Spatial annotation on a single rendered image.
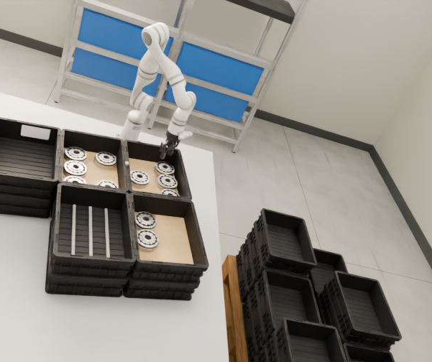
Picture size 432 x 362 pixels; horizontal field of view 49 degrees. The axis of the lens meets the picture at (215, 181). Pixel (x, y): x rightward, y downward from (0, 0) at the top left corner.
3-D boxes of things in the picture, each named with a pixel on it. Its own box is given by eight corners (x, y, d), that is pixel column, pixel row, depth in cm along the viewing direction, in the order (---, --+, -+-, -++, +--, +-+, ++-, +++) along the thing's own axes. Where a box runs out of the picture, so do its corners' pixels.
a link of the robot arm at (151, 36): (175, 82, 206) (188, 76, 211) (146, 25, 199) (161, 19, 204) (164, 88, 213) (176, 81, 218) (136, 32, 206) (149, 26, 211)
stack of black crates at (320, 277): (287, 267, 326) (302, 245, 313) (325, 276, 333) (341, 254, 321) (299, 315, 294) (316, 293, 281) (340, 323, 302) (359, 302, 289)
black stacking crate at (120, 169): (57, 147, 230) (61, 128, 223) (118, 157, 241) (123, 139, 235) (53, 202, 201) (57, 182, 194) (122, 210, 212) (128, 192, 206)
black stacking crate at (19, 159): (-9, 136, 219) (-8, 116, 212) (57, 147, 230) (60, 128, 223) (-25, 193, 189) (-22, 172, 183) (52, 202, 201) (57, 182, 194)
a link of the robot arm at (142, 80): (144, 57, 226) (161, 68, 225) (135, 97, 247) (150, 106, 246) (134, 67, 220) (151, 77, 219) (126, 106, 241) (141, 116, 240)
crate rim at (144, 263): (128, 195, 206) (129, 192, 205) (191, 204, 218) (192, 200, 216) (134, 266, 177) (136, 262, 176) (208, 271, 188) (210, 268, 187)
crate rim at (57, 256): (57, 186, 195) (57, 182, 194) (127, 195, 206) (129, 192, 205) (52, 260, 166) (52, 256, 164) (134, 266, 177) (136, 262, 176)
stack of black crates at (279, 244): (234, 255, 316) (261, 207, 291) (274, 264, 323) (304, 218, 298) (239, 304, 284) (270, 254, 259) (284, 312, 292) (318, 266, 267)
